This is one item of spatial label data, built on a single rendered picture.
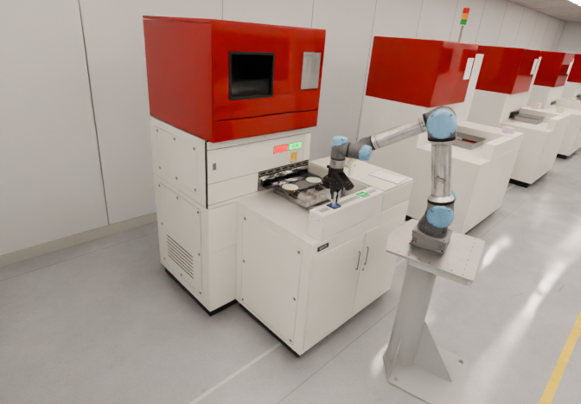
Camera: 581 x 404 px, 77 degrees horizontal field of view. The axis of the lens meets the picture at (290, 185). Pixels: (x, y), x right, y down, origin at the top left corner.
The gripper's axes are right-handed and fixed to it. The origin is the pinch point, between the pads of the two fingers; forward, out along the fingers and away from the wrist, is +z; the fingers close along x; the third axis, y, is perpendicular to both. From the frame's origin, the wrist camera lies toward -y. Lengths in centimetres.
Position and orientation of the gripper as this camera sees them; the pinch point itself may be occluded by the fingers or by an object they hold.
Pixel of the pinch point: (335, 203)
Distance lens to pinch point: 193.4
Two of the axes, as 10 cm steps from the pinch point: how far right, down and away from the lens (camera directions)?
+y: -6.9, -3.2, 6.5
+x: -7.2, 2.2, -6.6
